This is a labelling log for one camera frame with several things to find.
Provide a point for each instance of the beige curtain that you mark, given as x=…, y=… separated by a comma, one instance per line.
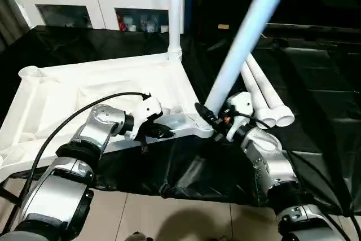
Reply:
x=11, y=15

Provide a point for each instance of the black metal frame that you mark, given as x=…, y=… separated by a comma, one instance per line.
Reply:
x=11, y=196

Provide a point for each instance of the small brown tag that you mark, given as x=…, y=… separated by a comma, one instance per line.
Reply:
x=223, y=26

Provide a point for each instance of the long black rail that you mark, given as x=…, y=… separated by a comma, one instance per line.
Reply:
x=310, y=28

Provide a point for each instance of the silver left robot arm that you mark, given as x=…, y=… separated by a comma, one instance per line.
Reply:
x=93, y=128

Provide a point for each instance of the black plastic mat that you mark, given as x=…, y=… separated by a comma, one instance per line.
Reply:
x=197, y=167

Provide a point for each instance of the white plastic table leg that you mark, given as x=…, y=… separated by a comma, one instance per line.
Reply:
x=258, y=102
x=175, y=12
x=273, y=94
x=239, y=49

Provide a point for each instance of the white plastic table top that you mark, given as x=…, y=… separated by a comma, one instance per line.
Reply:
x=84, y=88

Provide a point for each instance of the red item behind glass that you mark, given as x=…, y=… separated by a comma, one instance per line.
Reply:
x=121, y=22

